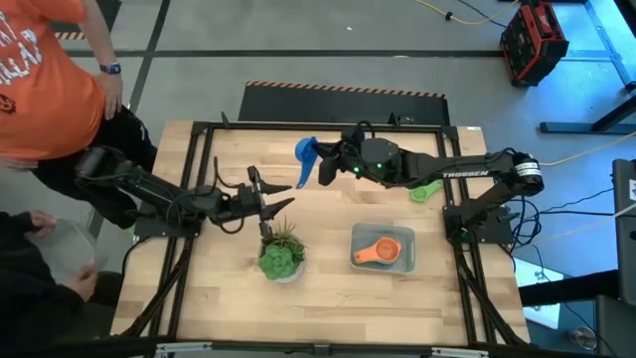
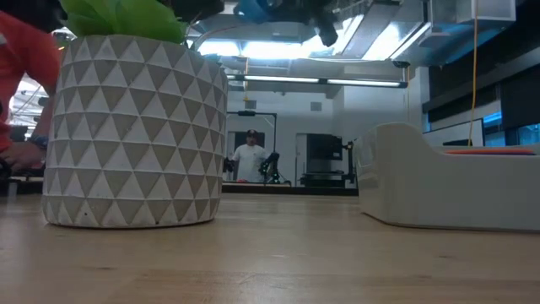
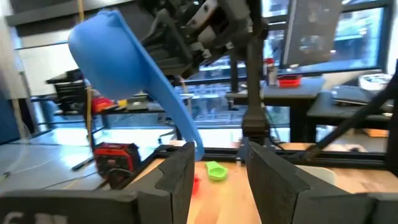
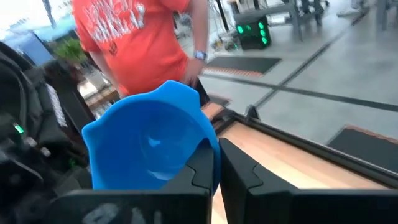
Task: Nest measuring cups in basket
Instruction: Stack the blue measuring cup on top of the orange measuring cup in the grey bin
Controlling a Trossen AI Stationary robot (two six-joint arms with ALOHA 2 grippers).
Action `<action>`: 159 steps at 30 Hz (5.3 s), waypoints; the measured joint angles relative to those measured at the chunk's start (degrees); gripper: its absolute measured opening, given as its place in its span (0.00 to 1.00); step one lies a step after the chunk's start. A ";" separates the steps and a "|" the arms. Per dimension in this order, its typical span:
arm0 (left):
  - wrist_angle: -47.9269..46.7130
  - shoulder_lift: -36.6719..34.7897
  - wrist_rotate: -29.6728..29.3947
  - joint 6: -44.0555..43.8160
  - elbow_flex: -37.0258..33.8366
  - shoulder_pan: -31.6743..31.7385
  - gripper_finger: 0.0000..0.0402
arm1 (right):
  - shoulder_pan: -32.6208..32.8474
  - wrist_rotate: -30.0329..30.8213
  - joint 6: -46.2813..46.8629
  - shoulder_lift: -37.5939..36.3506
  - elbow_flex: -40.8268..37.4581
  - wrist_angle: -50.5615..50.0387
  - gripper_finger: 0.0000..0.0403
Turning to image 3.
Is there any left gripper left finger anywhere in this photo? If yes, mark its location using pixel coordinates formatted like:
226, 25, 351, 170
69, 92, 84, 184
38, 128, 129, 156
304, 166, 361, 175
0, 141, 196, 224

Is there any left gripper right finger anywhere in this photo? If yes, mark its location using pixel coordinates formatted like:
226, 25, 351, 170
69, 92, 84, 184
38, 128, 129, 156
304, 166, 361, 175
245, 141, 398, 224

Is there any red measuring cup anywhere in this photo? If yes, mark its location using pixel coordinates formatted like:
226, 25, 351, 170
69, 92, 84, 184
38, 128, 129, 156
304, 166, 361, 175
192, 174, 201, 197

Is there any green measuring cup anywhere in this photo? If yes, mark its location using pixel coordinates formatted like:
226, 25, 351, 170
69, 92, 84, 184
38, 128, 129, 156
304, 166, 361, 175
205, 161, 228, 182

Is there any blue measuring cup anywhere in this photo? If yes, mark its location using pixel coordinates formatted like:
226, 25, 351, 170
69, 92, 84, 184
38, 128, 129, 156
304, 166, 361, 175
67, 9, 205, 162

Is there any pale grey plastic basket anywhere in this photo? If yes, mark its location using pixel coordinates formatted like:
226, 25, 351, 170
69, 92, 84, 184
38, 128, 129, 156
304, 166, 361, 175
295, 164, 338, 187

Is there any red and black toolbox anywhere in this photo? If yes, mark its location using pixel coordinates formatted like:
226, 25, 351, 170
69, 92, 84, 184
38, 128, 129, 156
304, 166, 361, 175
93, 142, 141, 187

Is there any dark grey table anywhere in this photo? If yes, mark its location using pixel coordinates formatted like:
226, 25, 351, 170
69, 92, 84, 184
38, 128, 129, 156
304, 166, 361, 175
226, 76, 398, 144

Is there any red tray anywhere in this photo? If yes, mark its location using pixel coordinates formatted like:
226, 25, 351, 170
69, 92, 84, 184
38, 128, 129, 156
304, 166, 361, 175
277, 74, 302, 88

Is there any spray can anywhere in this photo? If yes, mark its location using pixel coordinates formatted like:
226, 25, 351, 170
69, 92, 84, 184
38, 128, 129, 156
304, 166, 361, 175
264, 57, 277, 86

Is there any grey laptop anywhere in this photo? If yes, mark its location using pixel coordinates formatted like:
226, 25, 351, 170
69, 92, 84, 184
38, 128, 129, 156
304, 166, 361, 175
331, 85, 392, 106

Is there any black drawer unit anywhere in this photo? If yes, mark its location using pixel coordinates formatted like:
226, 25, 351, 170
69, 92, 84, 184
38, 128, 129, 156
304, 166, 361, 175
46, 68, 91, 114

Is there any white bowl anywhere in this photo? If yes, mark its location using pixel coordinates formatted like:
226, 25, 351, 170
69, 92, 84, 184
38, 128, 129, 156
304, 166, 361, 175
357, 73, 394, 91

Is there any dark hanging panel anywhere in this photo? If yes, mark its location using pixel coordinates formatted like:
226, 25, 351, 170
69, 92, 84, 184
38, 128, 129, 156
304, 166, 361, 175
281, 0, 343, 68

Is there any yellow hanging cord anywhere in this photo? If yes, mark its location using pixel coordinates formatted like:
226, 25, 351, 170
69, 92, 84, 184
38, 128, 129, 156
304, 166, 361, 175
77, 0, 94, 150

